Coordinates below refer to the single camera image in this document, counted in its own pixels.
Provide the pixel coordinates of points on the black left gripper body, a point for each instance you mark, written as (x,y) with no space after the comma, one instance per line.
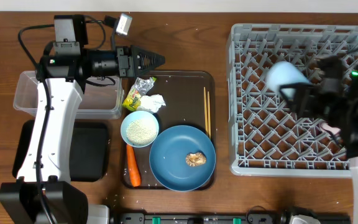
(122,53)

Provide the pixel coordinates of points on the pink plastic cup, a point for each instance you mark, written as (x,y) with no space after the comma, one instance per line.
(326,127)

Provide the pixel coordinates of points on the white tissue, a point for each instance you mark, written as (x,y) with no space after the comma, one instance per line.
(151,104)

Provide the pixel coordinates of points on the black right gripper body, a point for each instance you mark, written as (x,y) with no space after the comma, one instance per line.
(330,106)

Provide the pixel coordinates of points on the light blue rice bowl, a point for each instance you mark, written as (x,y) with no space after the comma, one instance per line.
(139,129)

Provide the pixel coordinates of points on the golden brown food scrap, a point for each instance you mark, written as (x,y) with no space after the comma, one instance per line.
(195,159)

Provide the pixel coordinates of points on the clear plastic waste bin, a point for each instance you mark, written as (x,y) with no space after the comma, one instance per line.
(98,102)

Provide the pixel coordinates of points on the yellow silver snack wrapper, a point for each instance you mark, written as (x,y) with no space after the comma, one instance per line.
(138,89)

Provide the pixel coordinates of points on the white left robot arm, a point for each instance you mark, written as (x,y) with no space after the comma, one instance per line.
(42,192)

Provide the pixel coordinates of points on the light blue plastic cup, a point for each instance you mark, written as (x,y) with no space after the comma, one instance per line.
(283,73)

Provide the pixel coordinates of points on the black waste tray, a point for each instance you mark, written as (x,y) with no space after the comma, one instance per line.
(88,153)

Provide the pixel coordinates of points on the orange carrot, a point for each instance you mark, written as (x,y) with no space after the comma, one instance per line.
(132,167)

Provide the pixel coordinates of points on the grey plastic dishwasher rack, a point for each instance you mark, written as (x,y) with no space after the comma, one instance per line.
(265,138)

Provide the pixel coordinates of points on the dark blue plate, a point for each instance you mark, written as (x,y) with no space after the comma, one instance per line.
(168,154)

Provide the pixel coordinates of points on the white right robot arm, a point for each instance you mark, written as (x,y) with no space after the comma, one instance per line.
(349,136)

